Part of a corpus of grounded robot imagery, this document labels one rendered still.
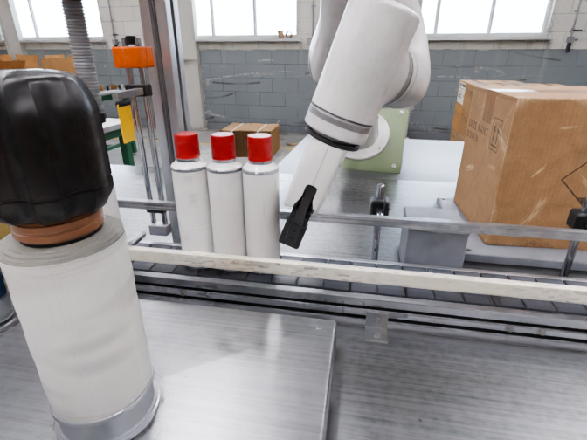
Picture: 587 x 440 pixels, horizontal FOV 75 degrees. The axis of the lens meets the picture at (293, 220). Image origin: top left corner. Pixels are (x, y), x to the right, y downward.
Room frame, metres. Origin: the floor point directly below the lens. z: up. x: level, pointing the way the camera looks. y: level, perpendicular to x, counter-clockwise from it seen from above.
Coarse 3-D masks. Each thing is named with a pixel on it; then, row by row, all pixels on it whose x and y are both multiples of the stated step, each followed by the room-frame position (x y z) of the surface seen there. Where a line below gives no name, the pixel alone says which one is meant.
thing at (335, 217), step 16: (144, 208) 0.59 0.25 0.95; (160, 208) 0.58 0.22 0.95; (368, 224) 0.52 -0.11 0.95; (384, 224) 0.52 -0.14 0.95; (400, 224) 0.52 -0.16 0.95; (416, 224) 0.51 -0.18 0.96; (432, 224) 0.51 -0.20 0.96; (448, 224) 0.50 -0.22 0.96; (464, 224) 0.50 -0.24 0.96; (480, 224) 0.50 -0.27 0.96; (496, 224) 0.50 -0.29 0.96; (512, 224) 0.50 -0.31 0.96; (576, 240) 0.47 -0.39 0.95
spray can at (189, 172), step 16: (176, 144) 0.52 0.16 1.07; (192, 144) 0.52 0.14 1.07; (176, 160) 0.53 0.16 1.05; (192, 160) 0.52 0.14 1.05; (176, 176) 0.51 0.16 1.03; (192, 176) 0.51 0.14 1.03; (176, 192) 0.51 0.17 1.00; (192, 192) 0.51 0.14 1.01; (208, 192) 0.53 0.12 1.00; (176, 208) 0.52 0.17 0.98; (192, 208) 0.51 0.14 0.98; (208, 208) 0.52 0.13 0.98; (192, 224) 0.51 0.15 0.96; (208, 224) 0.52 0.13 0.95; (192, 240) 0.51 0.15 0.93; (208, 240) 0.52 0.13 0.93
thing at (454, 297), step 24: (144, 264) 0.53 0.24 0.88; (168, 264) 0.53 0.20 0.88; (336, 264) 0.53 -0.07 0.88; (360, 264) 0.53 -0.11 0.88; (336, 288) 0.46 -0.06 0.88; (360, 288) 0.46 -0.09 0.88; (384, 288) 0.46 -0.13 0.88; (408, 288) 0.46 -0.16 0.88; (552, 312) 0.41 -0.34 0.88; (576, 312) 0.40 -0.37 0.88
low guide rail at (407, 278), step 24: (192, 264) 0.49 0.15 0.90; (216, 264) 0.49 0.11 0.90; (240, 264) 0.48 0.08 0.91; (264, 264) 0.47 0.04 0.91; (288, 264) 0.47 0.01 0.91; (312, 264) 0.47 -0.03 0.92; (432, 288) 0.43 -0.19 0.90; (456, 288) 0.43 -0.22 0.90; (480, 288) 0.42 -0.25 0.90; (504, 288) 0.42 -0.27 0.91; (528, 288) 0.41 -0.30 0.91; (552, 288) 0.41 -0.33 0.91; (576, 288) 0.41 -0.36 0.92
